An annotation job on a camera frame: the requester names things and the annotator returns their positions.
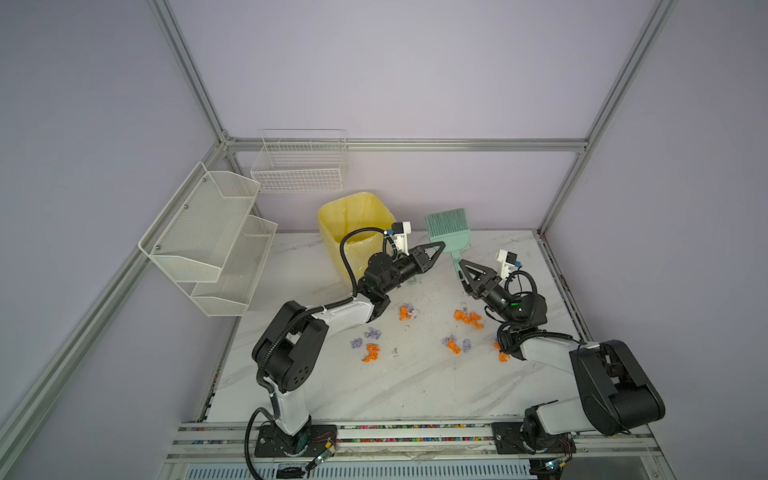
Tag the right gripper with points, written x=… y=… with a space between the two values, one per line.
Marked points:
x=478 y=285

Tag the aluminium frame corner post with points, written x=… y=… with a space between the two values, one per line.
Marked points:
x=640 y=50

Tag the white mesh two-tier shelf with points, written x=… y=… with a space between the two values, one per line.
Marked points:
x=210 y=243

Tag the yellow lined trash bin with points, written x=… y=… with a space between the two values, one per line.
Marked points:
x=339 y=217

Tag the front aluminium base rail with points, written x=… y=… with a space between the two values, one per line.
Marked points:
x=418 y=449

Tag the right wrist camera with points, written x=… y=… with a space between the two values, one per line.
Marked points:
x=506 y=263

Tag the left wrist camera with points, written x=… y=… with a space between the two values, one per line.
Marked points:
x=397 y=236

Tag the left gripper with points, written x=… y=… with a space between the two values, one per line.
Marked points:
x=420 y=250

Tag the white wire basket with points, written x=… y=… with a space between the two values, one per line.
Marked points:
x=301 y=161

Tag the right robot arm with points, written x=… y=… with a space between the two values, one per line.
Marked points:
x=613 y=392

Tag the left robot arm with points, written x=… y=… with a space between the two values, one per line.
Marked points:
x=288 y=350

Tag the aluminium frame back beam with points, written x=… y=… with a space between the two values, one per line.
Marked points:
x=422 y=144

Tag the purple orange scrap middle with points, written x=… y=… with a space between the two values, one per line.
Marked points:
x=457 y=346

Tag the orange purple scrap right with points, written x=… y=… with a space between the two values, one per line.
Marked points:
x=503 y=357

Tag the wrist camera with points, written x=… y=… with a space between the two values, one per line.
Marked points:
x=506 y=263
x=397 y=236

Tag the orange purple scrap centre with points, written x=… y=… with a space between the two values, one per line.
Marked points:
x=408 y=311

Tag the aluminium table edge rail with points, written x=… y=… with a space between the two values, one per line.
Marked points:
x=564 y=288

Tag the green hand brush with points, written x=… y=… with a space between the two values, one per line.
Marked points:
x=452 y=228

